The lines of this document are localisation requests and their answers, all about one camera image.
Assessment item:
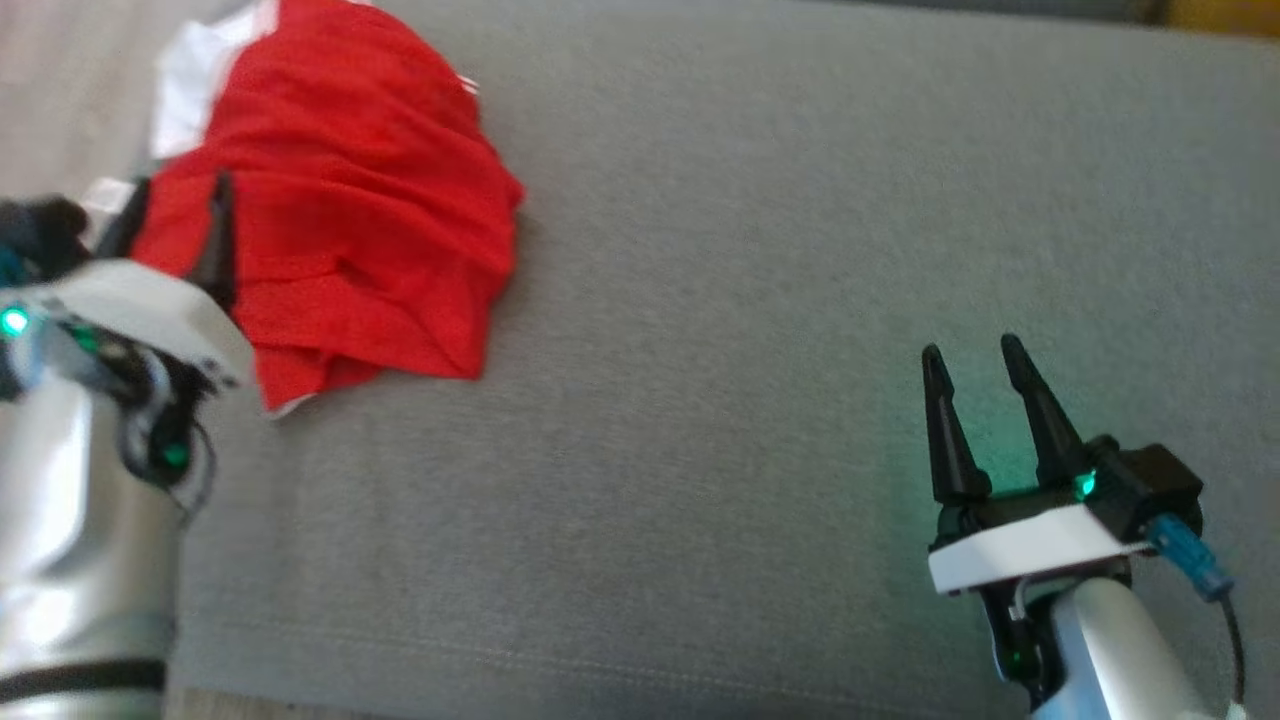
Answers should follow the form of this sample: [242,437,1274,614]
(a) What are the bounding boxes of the red jersey with striped trim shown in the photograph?
[128,0,527,418]

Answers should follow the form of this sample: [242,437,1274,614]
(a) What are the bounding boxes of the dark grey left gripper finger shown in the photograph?
[95,178,152,264]
[186,170,240,312]

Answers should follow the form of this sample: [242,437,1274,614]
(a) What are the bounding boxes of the large yellow sofa back cushion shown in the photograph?
[1165,0,1280,38]

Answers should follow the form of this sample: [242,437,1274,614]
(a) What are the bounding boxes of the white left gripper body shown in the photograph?
[0,258,257,403]

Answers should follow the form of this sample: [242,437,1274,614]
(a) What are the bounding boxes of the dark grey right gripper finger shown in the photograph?
[1000,333,1097,492]
[920,343,992,507]

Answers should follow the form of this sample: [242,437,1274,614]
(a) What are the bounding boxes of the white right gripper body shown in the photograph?
[928,480,1152,599]

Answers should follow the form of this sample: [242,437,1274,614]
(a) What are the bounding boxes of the large grey sofa seat cushion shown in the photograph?
[100,0,1280,720]

